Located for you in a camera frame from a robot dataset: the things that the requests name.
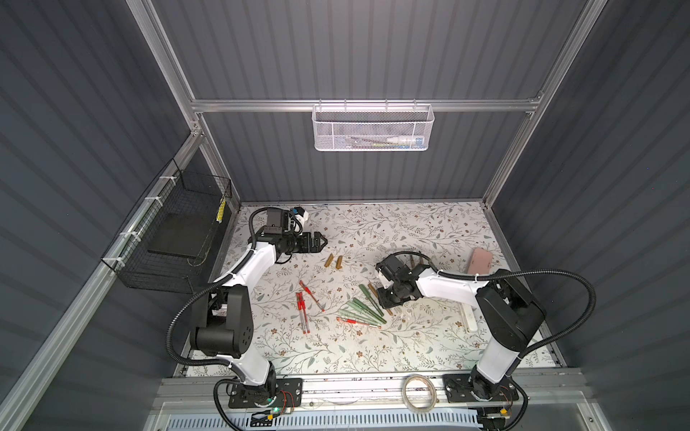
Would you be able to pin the red pen upper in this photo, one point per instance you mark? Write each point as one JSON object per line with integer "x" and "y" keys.
{"x": 309, "y": 292}

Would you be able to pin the floral patterned table mat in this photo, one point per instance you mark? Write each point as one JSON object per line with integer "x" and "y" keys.
{"x": 424, "y": 335}

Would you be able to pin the red pen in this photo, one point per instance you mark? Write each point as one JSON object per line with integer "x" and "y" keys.
{"x": 309, "y": 292}
{"x": 301, "y": 313}
{"x": 305, "y": 312}
{"x": 355, "y": 322}

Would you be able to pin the green pen lower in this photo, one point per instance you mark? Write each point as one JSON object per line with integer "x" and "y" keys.
{"x": 356, "y": 317}

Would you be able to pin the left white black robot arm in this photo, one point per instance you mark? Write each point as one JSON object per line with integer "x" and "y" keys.
{"x": 222, "y": 310}

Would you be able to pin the white eraser stick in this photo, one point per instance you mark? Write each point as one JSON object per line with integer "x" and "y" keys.
{"x": 468, "y": 318}

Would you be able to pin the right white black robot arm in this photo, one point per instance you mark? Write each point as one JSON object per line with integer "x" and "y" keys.
{"x": 510, "y": 309}

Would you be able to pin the white wire mesh basket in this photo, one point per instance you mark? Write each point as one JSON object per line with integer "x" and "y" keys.
{"x": 372, "y": 128}

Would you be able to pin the clear tape roll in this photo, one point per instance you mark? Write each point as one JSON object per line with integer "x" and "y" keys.
{"x": 419, "y": 394}

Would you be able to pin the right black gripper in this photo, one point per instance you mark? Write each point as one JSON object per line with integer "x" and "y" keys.
{"x": 391, "y": 291}

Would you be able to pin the black wire basket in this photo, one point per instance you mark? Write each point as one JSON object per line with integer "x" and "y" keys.
{"x": 172, "y": 241}

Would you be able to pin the red pen lower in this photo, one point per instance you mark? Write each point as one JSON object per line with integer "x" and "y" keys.
{"x": 355, "y": 322}

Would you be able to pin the red pen right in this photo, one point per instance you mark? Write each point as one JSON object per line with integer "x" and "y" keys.
{"x": 305, "y": 312}

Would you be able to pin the pink eraser block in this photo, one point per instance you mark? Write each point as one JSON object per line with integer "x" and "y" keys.
{"x": 480, "y": 262}

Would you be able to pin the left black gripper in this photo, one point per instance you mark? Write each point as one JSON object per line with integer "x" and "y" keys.
{"x": 305, "y": 241}

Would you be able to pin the red pen left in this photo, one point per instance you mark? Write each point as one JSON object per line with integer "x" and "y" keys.
{"x": 301, "y": 313}

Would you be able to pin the brown pen three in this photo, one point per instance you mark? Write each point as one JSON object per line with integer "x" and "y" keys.
{"x": 374, "y": 292}

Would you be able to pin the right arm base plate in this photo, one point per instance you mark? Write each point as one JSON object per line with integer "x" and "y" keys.
{"x": 463, "y": 387}

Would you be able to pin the green pen upper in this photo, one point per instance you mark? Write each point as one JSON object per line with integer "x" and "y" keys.
{"x": 370, "y": 298}

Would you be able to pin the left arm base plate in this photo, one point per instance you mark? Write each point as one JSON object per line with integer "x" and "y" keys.
{"x": 283, "y": 393}

